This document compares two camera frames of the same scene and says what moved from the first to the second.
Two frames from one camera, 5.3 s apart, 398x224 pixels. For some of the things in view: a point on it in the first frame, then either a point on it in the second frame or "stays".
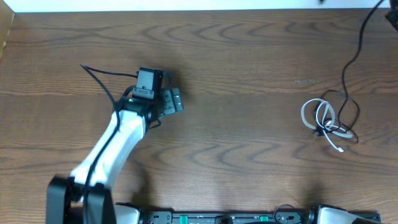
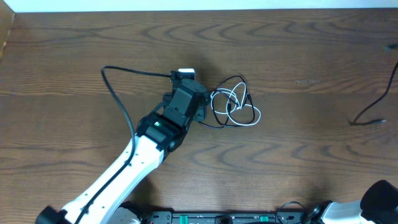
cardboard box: [6, 18] stays
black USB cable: [336, 111] to [228, 104]
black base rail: [282, 215] stays
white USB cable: [319, 114] to [240, 107]
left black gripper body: [168, 105] to [200, 114]
